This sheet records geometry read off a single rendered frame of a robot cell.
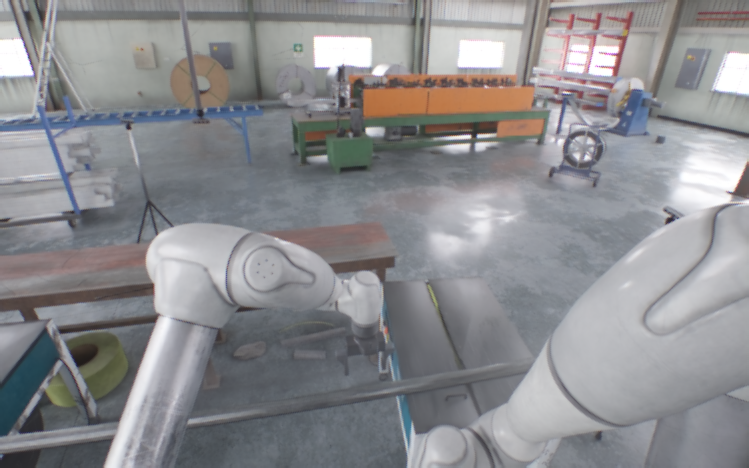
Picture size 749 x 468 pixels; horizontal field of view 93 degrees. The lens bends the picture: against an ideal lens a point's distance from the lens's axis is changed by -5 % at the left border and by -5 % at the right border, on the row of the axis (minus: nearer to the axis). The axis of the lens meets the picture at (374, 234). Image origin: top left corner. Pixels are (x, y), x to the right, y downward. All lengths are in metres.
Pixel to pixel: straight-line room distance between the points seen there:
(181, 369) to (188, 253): 0.19
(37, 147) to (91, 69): 9.66
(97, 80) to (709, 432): 14.60
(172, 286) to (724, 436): 0.73
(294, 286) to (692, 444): 0.52
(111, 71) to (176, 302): 13.89
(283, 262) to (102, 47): 14.00
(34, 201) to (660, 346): 5.26
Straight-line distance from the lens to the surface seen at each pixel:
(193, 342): 0.69
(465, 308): 1.91
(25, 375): 2.17
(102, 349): 2.90
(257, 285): 0.58
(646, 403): 0.34
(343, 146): 5.84
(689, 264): 0.29
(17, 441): 1.75
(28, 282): 2.55
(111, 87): 14.53
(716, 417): 0.52
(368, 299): 1.12
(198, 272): 0.66
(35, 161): 5.12
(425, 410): 1.47
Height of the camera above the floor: 1.90
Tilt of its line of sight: 28 degrees down
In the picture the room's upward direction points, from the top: 1 degrees clockwise
